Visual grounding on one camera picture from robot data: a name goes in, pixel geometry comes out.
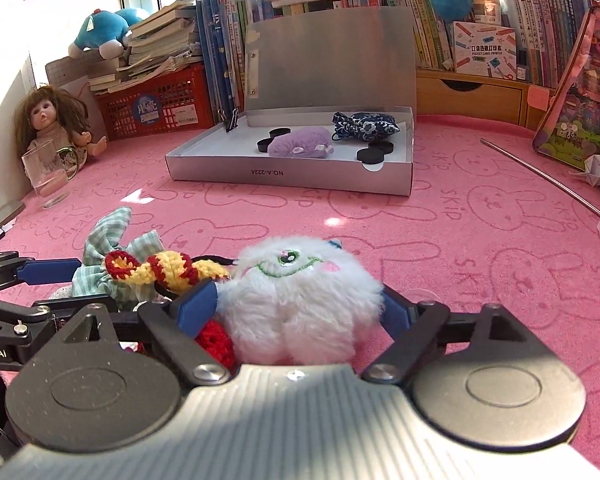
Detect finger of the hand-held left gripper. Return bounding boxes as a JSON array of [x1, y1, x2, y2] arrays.
[[0, 251, 84, 293], [0, 294, 88, 348]]

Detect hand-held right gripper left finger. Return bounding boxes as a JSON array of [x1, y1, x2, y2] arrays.
[[62, 281, 231, 386]]

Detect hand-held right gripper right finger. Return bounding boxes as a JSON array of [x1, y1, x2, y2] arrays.
[[362, 287, 531, 385]]

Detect green gingham cloth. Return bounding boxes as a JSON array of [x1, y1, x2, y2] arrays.
[[71, 206, 165, 307]]

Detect white fluffy plush toy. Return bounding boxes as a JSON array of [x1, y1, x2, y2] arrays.
[[217, 236, 386, 366]]

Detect purple plush toy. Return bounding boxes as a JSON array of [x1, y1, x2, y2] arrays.
[[267, 126, 335, 159]]

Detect silver cardboard box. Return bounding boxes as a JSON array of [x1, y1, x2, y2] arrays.
[[165, 6, 417, 197]]

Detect red crochet pouch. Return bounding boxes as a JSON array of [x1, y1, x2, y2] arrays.
[[195, 320, 237, 369]]

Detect yellow red crocheted scrunchie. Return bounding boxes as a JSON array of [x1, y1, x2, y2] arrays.
[[105, 250, 231, 294]]

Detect clear glass cup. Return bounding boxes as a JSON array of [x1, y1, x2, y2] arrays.
[[21, 140, 79, 210]]

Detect brown haired doll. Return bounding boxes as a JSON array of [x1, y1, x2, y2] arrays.
[[12, 85, 109, 182]]

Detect blue patterned pouch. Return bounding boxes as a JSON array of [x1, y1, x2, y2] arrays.
[[330, 111, 402, 142]]

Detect red plastic basket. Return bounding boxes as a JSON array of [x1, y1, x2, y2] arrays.
[[94, 64, 216, 142]]

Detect grid cutting board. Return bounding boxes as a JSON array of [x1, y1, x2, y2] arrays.
[[45, 55, 123, 92]]

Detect thin metal rod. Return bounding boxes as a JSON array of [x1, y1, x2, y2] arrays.
[[480, 139, 600, 223]]

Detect wooden drawer unit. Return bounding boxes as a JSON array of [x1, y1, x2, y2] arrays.
[[415, 67, 557, 128]]

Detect stack of worn books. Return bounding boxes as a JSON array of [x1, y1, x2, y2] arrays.
[[87, 2, 204, 96]]

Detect blue white cat plush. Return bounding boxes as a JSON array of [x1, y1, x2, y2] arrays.
[[68, 7, 151, 59]]

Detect row of upright blue books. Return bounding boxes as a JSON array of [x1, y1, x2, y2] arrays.
[[196, 0, 248, 122]]

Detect label printer box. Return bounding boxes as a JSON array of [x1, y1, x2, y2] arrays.
[[452, 21, 517, 81]]

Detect pink triangular pencil case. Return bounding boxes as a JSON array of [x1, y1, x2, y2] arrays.
[[532, 4, 600, 172]]

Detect row of green spine books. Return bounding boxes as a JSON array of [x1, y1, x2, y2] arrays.
[[381, 0, 457, 72]]

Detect row of grey spine books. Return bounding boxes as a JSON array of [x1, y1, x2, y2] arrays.
[[500, 0, 597, 89]]

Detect flat lying books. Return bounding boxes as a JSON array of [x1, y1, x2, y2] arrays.
[[262, 0, 385, 17]]

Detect small glass jar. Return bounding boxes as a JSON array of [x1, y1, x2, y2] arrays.
[[472, 0, 502, 26]]

